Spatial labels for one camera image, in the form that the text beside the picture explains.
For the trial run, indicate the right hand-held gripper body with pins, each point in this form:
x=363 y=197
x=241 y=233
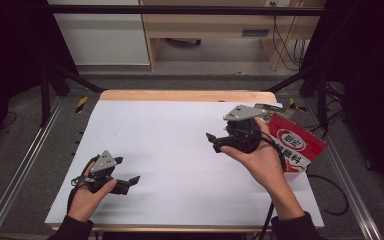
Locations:
x=246 y=133

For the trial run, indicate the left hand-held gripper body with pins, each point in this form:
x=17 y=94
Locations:
x=103 y=165

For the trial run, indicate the red and white seasoning packet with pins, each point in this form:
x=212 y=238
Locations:
x=296 y=143

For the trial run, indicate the translucent plastic container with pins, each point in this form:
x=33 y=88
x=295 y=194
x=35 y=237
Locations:
x=298 y=175

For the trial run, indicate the person's right hand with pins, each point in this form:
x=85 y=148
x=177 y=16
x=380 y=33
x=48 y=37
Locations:
x=266 y=163

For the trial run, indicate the person's left hand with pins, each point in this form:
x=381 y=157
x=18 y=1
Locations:
x=83 y=205

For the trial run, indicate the white paper sheet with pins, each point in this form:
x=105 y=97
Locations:
x=163 y=150

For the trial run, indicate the yellow and black tape strip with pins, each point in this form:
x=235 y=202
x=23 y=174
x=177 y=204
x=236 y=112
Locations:
x=295 y=105
x=81 y=104

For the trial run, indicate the black metal stand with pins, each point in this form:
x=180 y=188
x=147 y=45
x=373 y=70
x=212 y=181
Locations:
x=322 y=100
x=45 y=96

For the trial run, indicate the light wooden desk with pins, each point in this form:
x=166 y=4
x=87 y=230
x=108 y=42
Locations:
x=210 y=21

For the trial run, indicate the white cabinet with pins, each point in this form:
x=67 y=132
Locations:
x=103 y=36

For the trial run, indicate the black curtain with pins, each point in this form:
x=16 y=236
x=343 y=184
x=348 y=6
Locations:
x=370 y=66
x=6 y=50

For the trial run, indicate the aluminium rail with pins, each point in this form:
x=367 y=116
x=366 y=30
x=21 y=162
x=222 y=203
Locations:
x=23 y=160
x=346 y=173

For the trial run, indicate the black horizontal frame bar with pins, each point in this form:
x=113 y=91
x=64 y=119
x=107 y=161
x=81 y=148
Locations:
x=180 y=10

